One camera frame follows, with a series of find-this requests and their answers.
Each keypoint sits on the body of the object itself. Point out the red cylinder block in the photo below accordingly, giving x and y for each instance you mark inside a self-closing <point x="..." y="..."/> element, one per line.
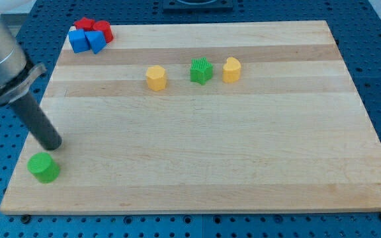
<point x="105" y="27"/>

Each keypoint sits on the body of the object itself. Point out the green cylinder block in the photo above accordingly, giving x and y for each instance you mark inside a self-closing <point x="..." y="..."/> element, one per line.
<point x="43" y="167"/>

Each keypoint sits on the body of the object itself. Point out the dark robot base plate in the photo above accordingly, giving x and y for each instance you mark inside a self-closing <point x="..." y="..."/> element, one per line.
<point x="170" y="6"/>

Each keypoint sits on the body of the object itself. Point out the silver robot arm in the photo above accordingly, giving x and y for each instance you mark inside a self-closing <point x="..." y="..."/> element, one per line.
<point x="17" y="74"/>

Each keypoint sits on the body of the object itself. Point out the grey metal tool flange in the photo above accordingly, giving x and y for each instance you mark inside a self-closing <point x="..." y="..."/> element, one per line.
<point x="19" y="86"/>

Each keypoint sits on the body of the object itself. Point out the yellow hexagon block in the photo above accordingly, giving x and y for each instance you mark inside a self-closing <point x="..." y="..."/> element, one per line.
<point x="156" y="78"/>

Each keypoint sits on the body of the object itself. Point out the wooden board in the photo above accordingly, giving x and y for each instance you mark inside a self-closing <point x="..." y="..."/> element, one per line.
<point x="291" y="136"/>

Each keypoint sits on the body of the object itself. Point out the yellow heart block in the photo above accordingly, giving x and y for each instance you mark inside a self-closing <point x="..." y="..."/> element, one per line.
<point x="231" y="70"/>

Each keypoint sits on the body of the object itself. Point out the blue triangle block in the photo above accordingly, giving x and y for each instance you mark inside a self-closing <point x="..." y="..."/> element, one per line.
<point x="96" y="40"/>

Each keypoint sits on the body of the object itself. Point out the blue cube block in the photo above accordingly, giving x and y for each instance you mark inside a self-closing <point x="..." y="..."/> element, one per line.
<point x="78" y="41"/>

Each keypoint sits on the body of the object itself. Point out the green star block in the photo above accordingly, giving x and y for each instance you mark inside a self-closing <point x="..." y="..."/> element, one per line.
<point x="201" y="71"/>

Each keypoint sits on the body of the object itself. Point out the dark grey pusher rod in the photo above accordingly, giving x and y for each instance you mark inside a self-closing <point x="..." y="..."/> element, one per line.
<point x="37" y="123"/>

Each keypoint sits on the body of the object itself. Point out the red star block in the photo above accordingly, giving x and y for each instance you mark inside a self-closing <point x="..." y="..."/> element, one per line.
<point x="85" y="24"/>

